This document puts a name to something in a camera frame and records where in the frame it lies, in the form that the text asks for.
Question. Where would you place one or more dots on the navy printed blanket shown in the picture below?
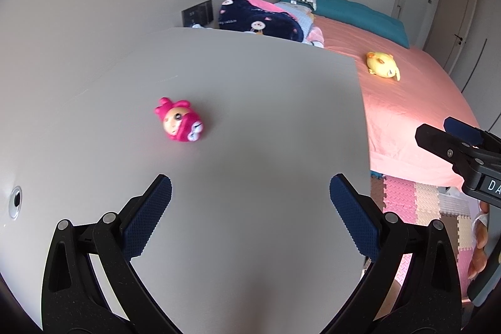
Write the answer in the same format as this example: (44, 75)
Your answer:
(258, 21)

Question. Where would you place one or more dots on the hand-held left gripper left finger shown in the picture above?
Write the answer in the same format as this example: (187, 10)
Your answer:
(148, 216)

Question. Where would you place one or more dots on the light blue striped blanket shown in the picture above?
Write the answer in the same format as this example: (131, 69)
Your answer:
(309, 25)

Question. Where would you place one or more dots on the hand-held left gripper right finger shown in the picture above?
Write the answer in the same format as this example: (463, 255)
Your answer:
(354, 216)

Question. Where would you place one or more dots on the teal pillow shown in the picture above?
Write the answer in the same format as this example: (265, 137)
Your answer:
(360, 17)

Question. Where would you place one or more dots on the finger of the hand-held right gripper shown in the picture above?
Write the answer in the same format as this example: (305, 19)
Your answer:
(442, 144)
(464, 129)

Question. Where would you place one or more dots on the black wall panel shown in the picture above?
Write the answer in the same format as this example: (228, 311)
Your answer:
(197, 13)

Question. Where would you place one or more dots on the yellow plush toy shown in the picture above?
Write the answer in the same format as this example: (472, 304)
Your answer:
(381, 64)

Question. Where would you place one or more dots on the person's right hand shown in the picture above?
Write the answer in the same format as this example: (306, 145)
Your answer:
(479, 240)

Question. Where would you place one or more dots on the bed with pink sheet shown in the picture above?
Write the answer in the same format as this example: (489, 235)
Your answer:
(411, 103)

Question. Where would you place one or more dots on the pink doll toy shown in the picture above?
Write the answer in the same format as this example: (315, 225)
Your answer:
(178, 120)

